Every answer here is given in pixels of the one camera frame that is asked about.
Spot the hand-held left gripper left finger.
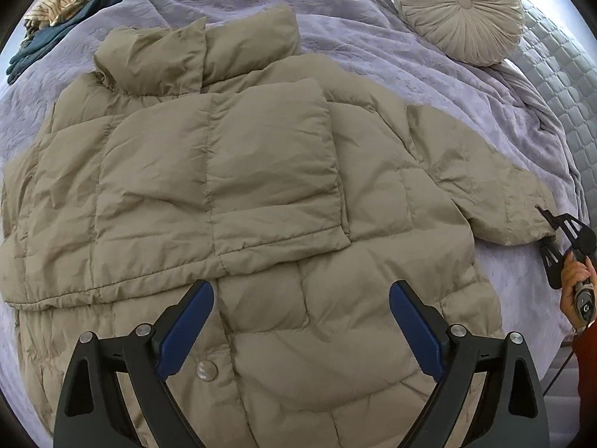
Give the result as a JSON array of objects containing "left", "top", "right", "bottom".
[{"left": 53, "top": 279, "right": 216, "bottom": 448}]

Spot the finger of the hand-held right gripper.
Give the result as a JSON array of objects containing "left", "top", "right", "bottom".
[
  {"left": 535, "top": 205, "right": 589, "bottom": 247},
  {"left": 538, "top": 238, "right": 571, "bottom": 291}
]

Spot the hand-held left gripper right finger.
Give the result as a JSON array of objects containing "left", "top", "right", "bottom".
[{"left": 389, "top": 279, "right": 551, "bottom": 448}]

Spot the beige puffer jacket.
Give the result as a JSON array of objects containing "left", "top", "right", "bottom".
[{"left": 0, "top": 2, "right": 558, "bottom": 448}]

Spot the person's right hand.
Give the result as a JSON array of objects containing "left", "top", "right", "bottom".
[{"left": 560, "top": 248, "right": 597, "bottom": 334}]

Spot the grey quilted mattress cover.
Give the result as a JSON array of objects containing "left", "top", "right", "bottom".
[{"left": 504, "top": 0, "right": 597, "bottom": 229}]

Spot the round beige pleated cushion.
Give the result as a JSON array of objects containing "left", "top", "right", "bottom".
[{"left": 389, "top": 0, "right": 525, "bottom": 67}]

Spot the lavender plush blanket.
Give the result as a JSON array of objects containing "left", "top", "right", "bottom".
[{"left": 0, "top": 0, "right": 581, "bottom": 448}]

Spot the dark teal garment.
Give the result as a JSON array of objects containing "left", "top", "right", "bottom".
[{"left": 6, "top": 0, "right": 129, "bottom": 85}]

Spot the black cable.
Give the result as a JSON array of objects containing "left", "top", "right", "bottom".
[{"left": 541, "top": 333, "right": 580, "bottom": 395}]

